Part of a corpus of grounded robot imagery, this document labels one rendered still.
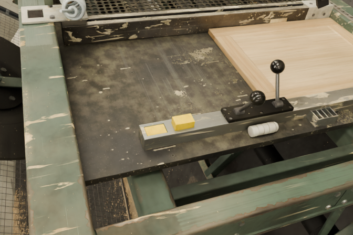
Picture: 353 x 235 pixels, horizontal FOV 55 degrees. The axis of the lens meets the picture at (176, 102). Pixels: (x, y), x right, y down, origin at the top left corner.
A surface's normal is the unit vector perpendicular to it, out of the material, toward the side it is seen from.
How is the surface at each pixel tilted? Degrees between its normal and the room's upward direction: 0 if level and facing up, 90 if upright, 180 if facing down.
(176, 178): 0
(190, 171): 0
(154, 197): 55
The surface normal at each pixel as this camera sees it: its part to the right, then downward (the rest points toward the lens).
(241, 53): 0.11, -0.74
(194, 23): 0.34, 0.65
